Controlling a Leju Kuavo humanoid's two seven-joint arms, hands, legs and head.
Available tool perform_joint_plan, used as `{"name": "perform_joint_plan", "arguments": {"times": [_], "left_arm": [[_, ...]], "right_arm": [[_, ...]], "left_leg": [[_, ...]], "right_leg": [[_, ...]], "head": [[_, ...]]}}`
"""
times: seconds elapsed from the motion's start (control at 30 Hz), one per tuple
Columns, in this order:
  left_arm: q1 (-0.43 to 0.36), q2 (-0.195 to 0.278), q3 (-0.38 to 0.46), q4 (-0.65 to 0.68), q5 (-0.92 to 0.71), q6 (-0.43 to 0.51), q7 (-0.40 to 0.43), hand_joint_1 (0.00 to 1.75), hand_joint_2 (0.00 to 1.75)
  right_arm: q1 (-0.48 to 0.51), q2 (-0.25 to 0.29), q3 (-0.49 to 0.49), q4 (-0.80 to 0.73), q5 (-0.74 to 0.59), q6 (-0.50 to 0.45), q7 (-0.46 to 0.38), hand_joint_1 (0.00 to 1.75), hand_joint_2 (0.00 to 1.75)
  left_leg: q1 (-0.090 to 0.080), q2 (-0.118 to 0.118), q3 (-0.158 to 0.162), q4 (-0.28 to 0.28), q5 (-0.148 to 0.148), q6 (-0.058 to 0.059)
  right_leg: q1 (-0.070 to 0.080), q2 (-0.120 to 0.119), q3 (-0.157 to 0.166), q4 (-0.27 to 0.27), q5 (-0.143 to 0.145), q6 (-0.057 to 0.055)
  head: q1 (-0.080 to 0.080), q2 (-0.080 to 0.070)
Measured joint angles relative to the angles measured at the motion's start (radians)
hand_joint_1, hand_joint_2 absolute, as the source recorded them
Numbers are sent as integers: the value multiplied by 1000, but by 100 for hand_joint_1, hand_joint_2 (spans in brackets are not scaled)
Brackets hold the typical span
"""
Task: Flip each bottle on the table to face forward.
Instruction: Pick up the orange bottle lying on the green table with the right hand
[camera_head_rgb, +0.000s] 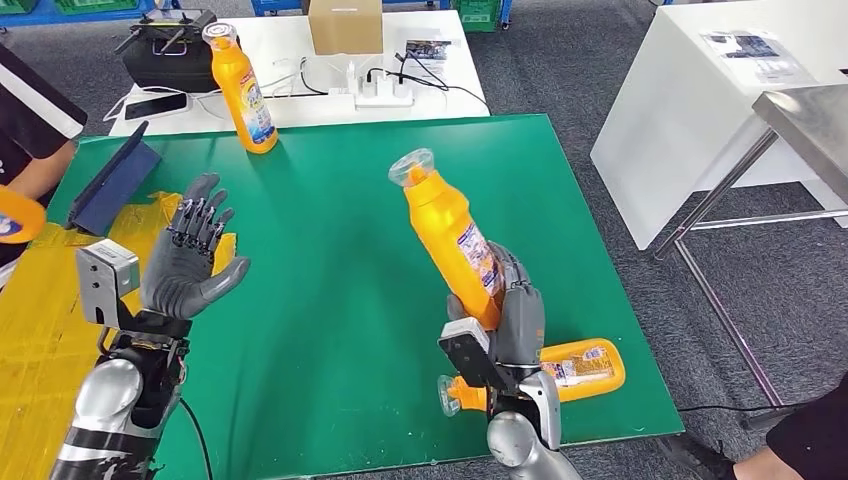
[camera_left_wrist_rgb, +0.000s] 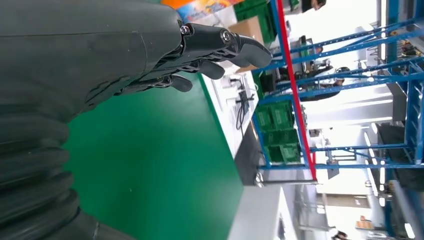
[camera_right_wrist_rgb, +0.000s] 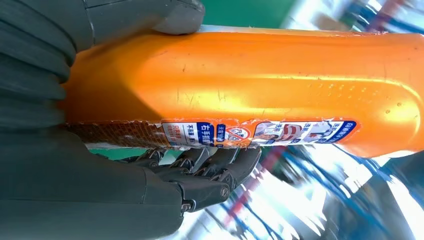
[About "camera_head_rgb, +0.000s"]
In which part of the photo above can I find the dark blue tablet case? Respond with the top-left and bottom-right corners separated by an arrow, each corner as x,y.
66,121 -> 164,238

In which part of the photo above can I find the black smartphone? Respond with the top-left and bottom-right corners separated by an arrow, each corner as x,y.
123,91 -> 189,123

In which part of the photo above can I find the black carrying case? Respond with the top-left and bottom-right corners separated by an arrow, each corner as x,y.
121,25 -> 241,94

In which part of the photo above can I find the orange detergent bottle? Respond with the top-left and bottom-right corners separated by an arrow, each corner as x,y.
201,21 -> 280,156
0,185 -> 48,245
388,147 -> 505,331
437,337 -> 626,419

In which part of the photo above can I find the white power strip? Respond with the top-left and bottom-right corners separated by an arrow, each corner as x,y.
353,84 -> 415,109

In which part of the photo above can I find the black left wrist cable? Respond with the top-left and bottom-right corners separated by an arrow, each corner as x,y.
177,397 -> 215,480

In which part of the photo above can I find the large printed leaflet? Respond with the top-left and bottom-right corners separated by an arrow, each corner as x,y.
700,27 -> 820,87

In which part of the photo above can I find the black floor cable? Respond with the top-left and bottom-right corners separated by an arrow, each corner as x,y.
676,402 -> 806,419

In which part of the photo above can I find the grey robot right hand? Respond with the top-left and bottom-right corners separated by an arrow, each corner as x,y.
447,241 -> 547,369

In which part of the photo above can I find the white charging cable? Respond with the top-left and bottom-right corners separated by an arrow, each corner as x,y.
103,55 -> 349,125

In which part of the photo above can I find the white rectangular table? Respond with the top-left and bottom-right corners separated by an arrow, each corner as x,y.
107,9 -> 492,138

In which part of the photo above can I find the black charging cable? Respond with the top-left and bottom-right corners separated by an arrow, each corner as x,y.
264,56 -> 331,101

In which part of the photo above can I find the black power cable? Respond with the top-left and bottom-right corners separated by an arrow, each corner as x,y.
365,52 -> 493,117

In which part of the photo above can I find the white panel-sided table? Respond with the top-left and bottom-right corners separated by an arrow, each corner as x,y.
590,0 -> 848,252

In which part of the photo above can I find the stainless steel table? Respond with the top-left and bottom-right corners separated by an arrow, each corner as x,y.
652,84 -> 848,432

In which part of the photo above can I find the brown cardboard box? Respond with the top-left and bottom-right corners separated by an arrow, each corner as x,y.
307,0 -> 385,56

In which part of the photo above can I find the black drone remote controller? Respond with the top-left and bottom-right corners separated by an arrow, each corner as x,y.
112,9 -> 219,56

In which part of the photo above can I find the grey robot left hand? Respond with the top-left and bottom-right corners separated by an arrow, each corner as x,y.
140,173 -> 252,321

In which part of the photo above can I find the person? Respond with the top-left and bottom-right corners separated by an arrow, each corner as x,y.
731,370 -> 848,480
0,42 -> 89,286

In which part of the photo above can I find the green table mat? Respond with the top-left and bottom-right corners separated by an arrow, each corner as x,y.
42,113 -> 686,480

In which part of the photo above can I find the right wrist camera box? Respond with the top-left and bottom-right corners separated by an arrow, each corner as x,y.
437,317 -> 525,395

